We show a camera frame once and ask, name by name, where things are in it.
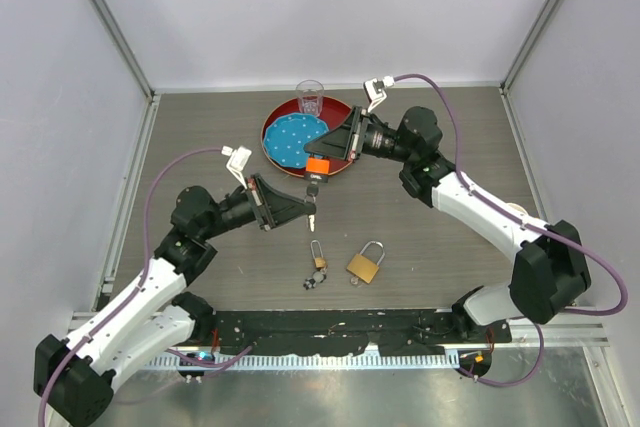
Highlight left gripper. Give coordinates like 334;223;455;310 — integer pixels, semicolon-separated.
200;174;312;241

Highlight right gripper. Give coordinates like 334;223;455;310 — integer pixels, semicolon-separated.
307;105;416;163

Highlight orange black padlock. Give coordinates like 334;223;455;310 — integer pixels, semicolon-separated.
304;155;330;183

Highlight black padlock keys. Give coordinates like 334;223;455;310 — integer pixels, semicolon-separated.
305;182;319;232

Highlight small brass padlock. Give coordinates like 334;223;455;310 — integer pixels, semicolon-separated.
310;239;327;270

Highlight black white keychain charm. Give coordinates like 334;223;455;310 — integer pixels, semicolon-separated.
303;269;327;290

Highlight large brass padlock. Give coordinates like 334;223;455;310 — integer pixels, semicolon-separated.
346;241;386;284

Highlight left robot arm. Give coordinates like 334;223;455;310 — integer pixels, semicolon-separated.
34;174;316;426

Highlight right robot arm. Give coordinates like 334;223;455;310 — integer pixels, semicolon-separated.
304;106;591;342

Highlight red round tray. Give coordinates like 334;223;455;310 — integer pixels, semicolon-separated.
261;97;351;178

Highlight blue dotted plate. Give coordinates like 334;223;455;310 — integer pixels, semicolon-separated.
263;113;329;169

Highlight clear plastic cup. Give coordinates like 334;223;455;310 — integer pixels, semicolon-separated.
296;79;324;117

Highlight yellow cream mug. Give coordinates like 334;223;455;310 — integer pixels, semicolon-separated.
507;202;528;215

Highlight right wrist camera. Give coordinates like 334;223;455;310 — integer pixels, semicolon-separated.
363;76;395;114

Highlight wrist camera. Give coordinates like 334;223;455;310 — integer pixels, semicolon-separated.
221;146;252;188
363;76;395;114

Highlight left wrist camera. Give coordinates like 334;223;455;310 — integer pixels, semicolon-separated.
221;146;252;188

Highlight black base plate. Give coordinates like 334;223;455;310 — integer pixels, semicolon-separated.
178;309;512;357

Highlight slotted cable duct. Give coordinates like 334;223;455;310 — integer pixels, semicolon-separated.
141;348;459;372

